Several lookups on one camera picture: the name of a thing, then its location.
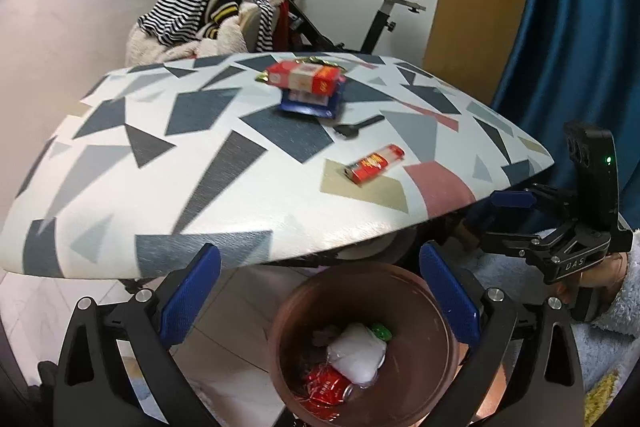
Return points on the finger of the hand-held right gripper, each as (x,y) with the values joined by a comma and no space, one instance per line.
(510,199)
(510,242)

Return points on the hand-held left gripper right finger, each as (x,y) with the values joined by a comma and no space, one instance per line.
(447,292)

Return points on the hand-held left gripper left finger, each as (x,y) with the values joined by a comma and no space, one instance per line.
(192,292)

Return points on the brown plastic bin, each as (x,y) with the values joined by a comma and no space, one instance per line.
(300,307)

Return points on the white padded plastic bag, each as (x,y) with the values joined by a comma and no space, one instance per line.
(357,354)

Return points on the red snack stick packet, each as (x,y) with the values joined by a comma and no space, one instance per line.
(372,164)

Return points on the crushed red soda can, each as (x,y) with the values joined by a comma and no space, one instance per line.
(325,387)

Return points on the black plastic spoon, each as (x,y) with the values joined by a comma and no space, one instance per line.
(350,128)

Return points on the blue snack packet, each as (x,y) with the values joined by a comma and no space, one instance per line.
(307,106)

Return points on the gold foil wrapper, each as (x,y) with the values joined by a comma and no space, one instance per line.
(325,61)

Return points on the red cigarette box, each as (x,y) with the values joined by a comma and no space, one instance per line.
(300,77)

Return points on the person's right hand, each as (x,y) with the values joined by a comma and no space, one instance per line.
(617,269)

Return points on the light blue fleece robe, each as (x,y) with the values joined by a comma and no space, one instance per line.
(515,277)

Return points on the geometric patterned tablecloth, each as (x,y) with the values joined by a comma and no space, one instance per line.
(150,187)

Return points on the yellow patterned cloth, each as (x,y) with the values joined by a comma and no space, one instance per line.
(602,389)

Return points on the blue curtain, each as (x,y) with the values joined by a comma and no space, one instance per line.
(565,32)

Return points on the white fleece blanket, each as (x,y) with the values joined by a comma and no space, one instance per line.
(150,47)

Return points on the dark jacket yellow stripe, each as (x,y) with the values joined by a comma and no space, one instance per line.
(220,14)

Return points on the red cloth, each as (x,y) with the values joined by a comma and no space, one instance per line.
(282,22)

